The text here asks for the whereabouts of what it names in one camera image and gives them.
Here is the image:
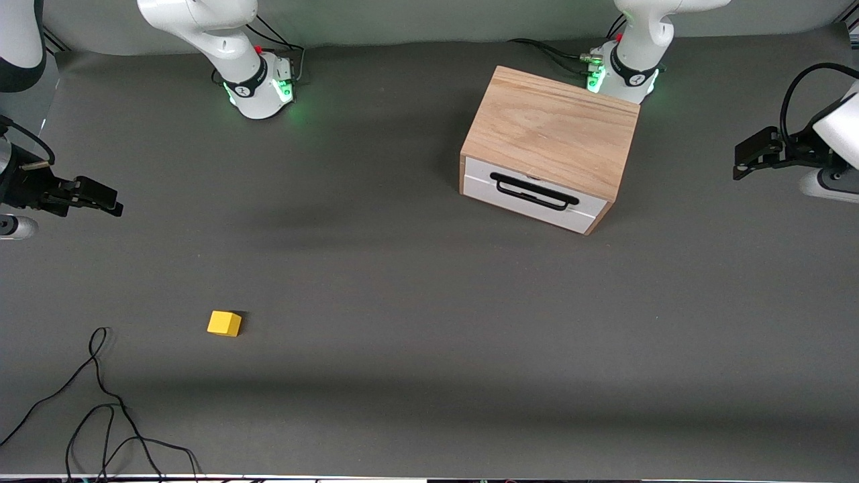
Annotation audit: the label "yellow block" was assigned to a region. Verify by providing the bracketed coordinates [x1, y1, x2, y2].
[207, 311, 242, 337]

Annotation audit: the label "black drawer handle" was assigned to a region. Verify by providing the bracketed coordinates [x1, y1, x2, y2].
[490, 172, 580, 211]

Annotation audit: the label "white-fronted wooden drawer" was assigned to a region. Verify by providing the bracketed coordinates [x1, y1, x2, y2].
[463, 156, 609, 234]

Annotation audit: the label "wooden drawer cabinet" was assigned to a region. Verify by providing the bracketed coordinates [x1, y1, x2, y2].
[459, 65, 641, 236]

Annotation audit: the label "dark grey table mat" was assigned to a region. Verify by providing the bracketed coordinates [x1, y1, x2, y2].
[0, 23, 859, 480]

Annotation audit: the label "thin black looped cable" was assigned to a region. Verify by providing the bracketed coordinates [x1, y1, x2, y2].
[0, 327, 165, 482]

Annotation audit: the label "black right arm base cables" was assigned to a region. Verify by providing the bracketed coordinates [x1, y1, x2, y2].
[211, 15, 307, 87]

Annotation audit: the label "black arm base cables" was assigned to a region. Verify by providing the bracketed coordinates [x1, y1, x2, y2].
[508, 15, 628, 76]
[211, 15, 307, 87]

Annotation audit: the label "black left arm base cables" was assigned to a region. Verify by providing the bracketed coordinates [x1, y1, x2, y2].
[508, 15, 628, 76]

